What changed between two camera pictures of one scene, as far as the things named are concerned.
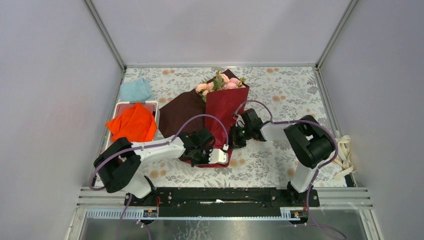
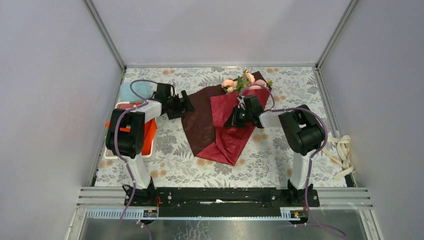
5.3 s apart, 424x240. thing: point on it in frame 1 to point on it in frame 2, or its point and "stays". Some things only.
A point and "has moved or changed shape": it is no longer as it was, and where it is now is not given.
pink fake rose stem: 220,79 to 250,77
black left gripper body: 201,157 to 175,108
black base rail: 223,202 stays
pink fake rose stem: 234,83 to 261,82
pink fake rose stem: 231,84 to 242,82
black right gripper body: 240,135 to 240,117
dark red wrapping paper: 182,116 has moved or changed shape
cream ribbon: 343,146 stays
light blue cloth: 138,90 stays
